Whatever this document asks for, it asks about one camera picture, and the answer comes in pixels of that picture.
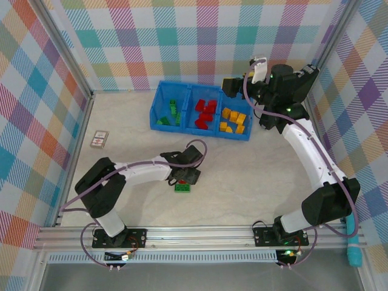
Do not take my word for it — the long aluminium base rail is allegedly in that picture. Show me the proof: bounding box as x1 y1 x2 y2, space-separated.
32 224 368 252

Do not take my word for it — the aluminium frame post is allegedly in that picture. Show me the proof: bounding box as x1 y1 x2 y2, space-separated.
312 0 363 69
35 0 95 98

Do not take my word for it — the small playing card box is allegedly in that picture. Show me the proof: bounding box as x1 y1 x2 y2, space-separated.
90 130 109 149

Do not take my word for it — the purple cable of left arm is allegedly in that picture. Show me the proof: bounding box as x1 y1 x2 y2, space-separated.
60 138 209 269

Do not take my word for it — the black hard case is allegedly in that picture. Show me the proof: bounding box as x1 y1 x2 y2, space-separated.
259 64 321 131

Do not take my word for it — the teal cylinder with white band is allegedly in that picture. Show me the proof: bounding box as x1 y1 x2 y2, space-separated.
345 215 363 267

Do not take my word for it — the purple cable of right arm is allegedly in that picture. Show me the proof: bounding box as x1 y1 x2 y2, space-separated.
244 59 361 269

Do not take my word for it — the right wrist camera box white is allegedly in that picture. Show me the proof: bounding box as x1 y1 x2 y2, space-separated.
250 55 269 85

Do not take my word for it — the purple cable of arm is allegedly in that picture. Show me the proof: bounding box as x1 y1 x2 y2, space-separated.
60 138 209 269
244 59 361 269

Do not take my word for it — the grey slotted cable duct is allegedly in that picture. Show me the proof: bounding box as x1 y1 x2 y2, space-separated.
47 252 279 265

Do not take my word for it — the blue plastic bin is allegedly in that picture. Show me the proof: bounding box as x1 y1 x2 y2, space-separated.
215 90 254 142
150 81 192 134
184 84 224 137

